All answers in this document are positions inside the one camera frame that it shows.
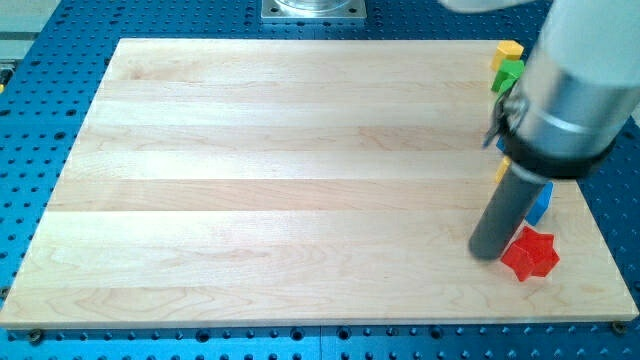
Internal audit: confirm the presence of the green wooden block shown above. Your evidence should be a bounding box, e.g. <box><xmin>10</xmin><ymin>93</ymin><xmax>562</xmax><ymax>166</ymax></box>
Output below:
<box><xmin>491</xmin><ymin>59</ymin><xmax>525</xmax><ymax>94</ymax></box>

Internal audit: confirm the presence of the light wooden board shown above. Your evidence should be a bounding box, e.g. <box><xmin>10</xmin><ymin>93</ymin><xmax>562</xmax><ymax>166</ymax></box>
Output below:
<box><xmin>1</xmin><ymin>39</ymin><xmax>638</xmax><ymax>329</ymax></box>

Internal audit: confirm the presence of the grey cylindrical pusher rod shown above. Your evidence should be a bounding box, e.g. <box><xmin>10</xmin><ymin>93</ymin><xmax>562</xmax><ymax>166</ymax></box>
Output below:
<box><xmin>469</xmin><ymin>163</ymin><xmax>548</xmax><ymax>261</ymax></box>

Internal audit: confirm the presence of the red wooden star block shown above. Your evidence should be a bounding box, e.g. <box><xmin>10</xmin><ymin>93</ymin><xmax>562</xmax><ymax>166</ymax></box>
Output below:
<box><xmin>501</xmin><ymin>226</ymin><xmax>560</xmax><ymax>282</ymax></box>

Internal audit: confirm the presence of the black clamp ring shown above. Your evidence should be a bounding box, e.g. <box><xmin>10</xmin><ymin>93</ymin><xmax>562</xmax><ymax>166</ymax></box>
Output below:
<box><xmin>497</xmin><ymin>115</ymin><xmax>617</xmax><ymax>181</ymax></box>

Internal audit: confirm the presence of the yellow wooden hexagon block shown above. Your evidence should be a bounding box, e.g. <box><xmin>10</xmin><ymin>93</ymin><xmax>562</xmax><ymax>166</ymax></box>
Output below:
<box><xmin>490</xmin><ymin>40</ymin><xmax>524</xmax><ymax>71</ymax></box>

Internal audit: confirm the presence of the blue wooden block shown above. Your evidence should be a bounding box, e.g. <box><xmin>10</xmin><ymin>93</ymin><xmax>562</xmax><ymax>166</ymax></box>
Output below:
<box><xmin>525</xmin><ymin>182</ymin><xmax>554</xmax><ymax>226</ymax></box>

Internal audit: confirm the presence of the small yellow wooden block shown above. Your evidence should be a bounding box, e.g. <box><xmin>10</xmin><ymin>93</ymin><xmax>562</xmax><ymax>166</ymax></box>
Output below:
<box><xmin>494</xmin><ymin>156</ymin><xmax>511</xmax><ymax>184</ymax></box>

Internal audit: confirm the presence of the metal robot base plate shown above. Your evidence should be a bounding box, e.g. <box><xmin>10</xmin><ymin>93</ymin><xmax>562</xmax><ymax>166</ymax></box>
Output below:
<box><xmin>261</xmin><ymin>0</ymin><xmax>367</xmax><ymax>21</ymax></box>

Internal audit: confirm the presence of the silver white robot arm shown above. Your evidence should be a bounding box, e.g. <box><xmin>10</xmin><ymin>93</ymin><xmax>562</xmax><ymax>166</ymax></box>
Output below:
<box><xmin>505</xmin><ymin>0</ymin><xmax>639</xmax><ymax>160</ymax></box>

